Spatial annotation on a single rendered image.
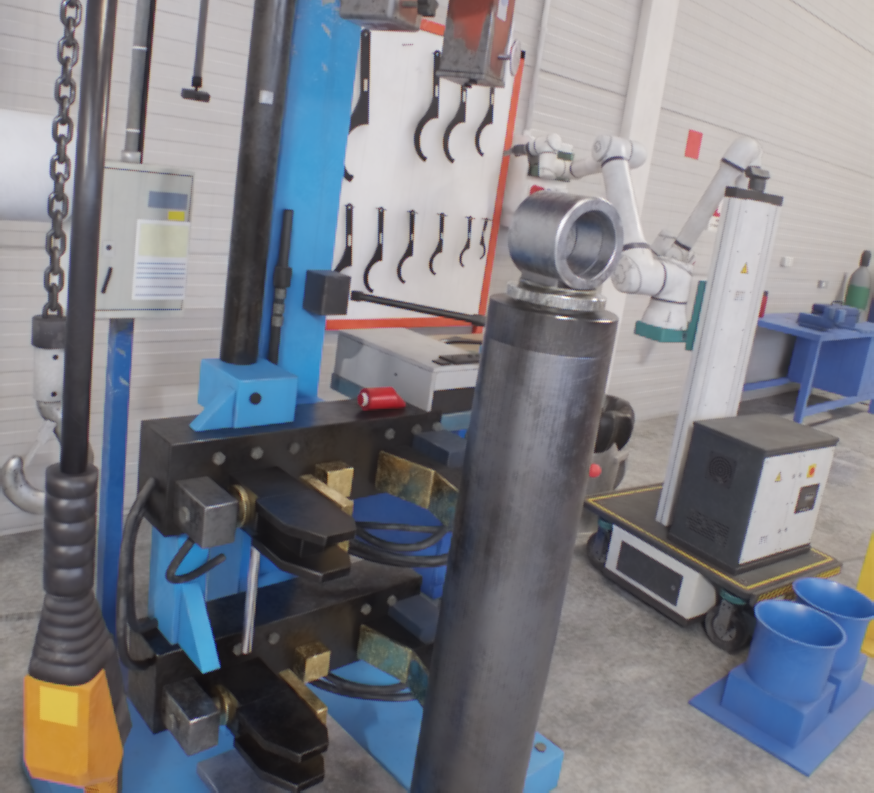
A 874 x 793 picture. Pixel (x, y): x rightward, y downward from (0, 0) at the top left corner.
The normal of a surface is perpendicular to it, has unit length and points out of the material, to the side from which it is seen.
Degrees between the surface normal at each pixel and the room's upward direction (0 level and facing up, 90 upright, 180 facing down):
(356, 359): 90
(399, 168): 90
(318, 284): 90
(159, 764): 0
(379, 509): 90
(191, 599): 50
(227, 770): 0
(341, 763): 0
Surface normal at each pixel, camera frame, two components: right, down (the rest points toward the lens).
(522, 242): -0.84, 0.14
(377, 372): -0.74, 0.03
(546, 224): -0.73, -0.33
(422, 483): -0.54, 0.09
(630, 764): 0.14, -0.97
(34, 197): 0.53, 0.65
